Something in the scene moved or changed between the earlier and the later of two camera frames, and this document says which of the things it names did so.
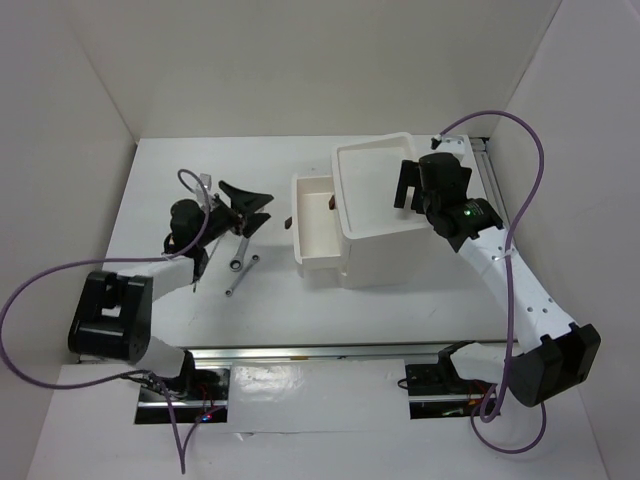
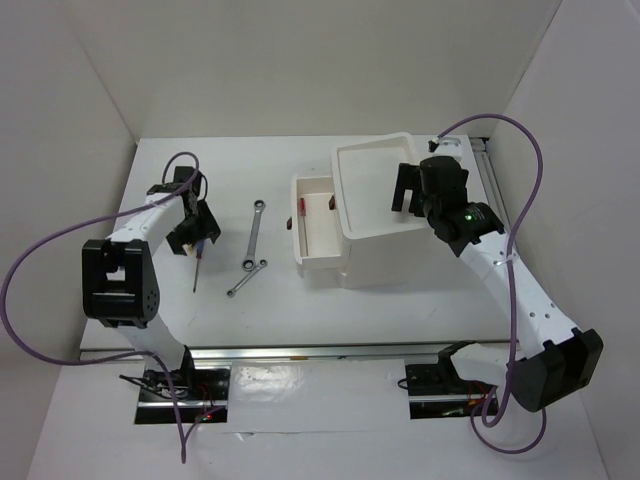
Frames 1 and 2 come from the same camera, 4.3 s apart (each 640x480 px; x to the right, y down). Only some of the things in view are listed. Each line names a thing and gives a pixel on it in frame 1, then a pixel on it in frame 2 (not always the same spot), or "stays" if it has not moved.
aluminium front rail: [355, 353] stays
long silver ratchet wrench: [236, 263] → [249, 263]
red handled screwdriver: [209, 249] → [304, 214]
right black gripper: [409, 177] stays
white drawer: [316, 230] stays
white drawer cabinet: [379, 244] stays
